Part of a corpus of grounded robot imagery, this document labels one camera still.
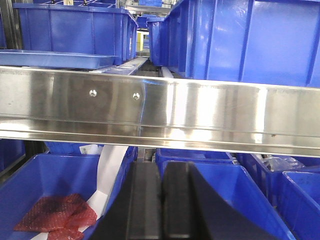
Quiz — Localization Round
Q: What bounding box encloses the steel shelf front rail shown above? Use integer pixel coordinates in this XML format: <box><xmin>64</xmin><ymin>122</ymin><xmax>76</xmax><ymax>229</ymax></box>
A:
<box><xmin>0</xmin><ymin>66</ymin><xmax>320</xmax><ymax>156</ymax></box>

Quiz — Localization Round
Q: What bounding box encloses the blue bin front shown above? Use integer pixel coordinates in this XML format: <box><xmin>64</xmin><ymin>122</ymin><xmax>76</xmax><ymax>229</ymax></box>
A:
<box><xmin>162</xmin><ymin>159</ymin><xmax>297</xmax><ymax>240</ymax></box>

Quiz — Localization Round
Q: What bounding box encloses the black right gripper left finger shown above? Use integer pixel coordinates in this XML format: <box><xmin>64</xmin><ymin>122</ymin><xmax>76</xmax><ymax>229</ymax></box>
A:
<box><xmin>90</xmin><ymin>162</ymin><xmax>162</xmax><ymax>240</ymax></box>

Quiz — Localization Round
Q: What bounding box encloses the blue bin behind upright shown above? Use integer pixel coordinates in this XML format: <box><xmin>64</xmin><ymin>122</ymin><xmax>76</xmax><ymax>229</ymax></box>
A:
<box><xmin>0</xmin><ymin>139</ymin><xmax>26</xmax><ymax>172</ymax></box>

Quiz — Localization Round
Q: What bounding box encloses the blue bin rear centre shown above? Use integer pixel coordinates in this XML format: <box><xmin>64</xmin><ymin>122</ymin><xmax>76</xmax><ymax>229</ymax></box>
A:
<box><xmin>44</xmin><ymin>141</ymin><xmax>138</xmax><ymax>161</ymax></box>

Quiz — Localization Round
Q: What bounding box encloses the white label paper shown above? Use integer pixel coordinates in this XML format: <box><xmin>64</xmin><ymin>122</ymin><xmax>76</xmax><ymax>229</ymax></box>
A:
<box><xmin>79</xmin><ymin>144</ymin><xmax>104</xmax><ymax>155</ymax></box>

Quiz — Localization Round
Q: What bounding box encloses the blue bin middle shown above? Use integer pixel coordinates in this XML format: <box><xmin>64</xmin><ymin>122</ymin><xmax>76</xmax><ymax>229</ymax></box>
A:
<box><xmin>155</xmin><ymin>148</ymin><xmax>234</xmax><ymax>169</ymax></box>

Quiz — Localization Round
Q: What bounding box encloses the large blue crate upper shelf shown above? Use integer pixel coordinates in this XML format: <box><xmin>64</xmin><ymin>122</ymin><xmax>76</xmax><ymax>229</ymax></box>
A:
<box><xmin>147</xmin><ymin>0</ymin><xmax>320</xmax><ymax>88</ymax></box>

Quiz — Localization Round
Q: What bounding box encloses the blue bin far side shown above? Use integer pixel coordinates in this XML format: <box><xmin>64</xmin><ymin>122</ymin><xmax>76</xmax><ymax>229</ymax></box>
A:
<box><xmin>236</xmin><ymin>153</ymin><xmax>320</xmax><ymax>240</ymax></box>

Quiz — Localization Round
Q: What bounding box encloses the blue divided crate upper shelf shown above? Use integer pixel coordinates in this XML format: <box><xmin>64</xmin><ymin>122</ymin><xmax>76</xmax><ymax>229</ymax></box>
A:
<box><xmin>13</xmin><ymin>2</ymin><xmax>138</xmax><ymax>65</ymax></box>

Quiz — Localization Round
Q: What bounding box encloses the blue plastic tray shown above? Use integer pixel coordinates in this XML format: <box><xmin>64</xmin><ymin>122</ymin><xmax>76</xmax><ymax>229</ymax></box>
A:
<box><xmin>0</xmin><ymin>49</ymin><xmax>117</xmax><ymax>70</ymax></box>

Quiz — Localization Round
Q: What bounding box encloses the blue bin with red wrap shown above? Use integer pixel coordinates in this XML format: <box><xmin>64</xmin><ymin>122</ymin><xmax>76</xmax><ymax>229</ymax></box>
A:
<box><xmin>0</xmin><ymin>145</ymin><xmax>138</xmax><ymax>240</ymax></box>

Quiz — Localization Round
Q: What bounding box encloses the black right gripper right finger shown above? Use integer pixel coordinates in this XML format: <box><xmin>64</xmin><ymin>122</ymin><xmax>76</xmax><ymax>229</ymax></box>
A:
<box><xmin>161</xmin><ymin>161</ymin><xmax>280</xmax><ymax>240</ymax></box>

